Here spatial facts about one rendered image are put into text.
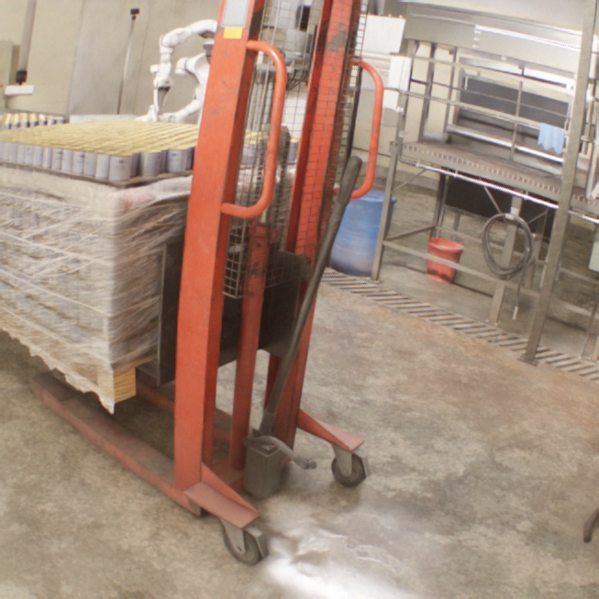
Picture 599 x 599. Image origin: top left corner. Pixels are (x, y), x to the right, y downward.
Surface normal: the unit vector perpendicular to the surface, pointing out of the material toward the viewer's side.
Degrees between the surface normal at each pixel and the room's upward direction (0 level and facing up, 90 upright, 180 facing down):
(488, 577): 0
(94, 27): 90
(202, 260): 90
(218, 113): 90
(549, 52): 90
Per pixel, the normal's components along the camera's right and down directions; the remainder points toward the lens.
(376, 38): -0.56, 0.37
